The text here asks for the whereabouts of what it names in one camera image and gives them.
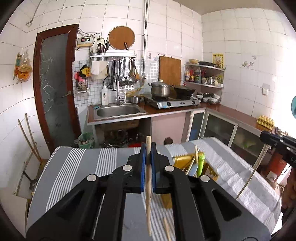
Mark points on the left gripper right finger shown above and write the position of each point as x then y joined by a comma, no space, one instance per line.
202,210

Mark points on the green trash bin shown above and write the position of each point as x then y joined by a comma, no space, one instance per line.
86,141

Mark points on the steel kitchen sink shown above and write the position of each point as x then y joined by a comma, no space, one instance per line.
117,111

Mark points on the wooden chopstick pair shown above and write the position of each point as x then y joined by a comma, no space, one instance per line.
194,160
167,229

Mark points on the kitchen counter cabinet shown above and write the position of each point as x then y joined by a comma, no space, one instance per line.
237,130

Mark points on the wooden glass door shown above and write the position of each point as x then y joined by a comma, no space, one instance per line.
54,54

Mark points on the yellow perforated utensil holder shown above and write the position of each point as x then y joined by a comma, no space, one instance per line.
188,164

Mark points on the hanging orange plastic bag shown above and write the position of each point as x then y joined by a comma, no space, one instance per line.
23,68

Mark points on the wooden sticks leaning on wall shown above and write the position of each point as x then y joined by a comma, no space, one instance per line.
30,139

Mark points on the gas stove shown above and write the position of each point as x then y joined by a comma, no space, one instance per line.
164,103

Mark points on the white soap bottle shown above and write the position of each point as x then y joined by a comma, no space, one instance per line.
104,95

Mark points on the person right hand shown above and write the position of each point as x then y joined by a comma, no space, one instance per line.
289,194

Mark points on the long crossing wooden chopstick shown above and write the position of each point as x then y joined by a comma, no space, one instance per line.
254,168

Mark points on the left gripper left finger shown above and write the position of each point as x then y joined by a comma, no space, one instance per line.
90,194

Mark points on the black wok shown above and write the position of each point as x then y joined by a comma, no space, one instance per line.
183,91

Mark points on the yellow egg tray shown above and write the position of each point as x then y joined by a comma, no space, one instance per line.
266,122

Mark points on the corner wall shelf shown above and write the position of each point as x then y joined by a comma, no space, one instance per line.
206,78

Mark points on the steel cooking pot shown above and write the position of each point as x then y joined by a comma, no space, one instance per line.
160,89

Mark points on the hanging utensil rack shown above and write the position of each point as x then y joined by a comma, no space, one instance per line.
121,68

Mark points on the wooden cutting board rectangular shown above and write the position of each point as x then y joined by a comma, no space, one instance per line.
170,70

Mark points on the green bear-handled utensil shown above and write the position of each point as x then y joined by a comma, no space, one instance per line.
201,159

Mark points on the round wooden board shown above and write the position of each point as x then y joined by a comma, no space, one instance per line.
121,38

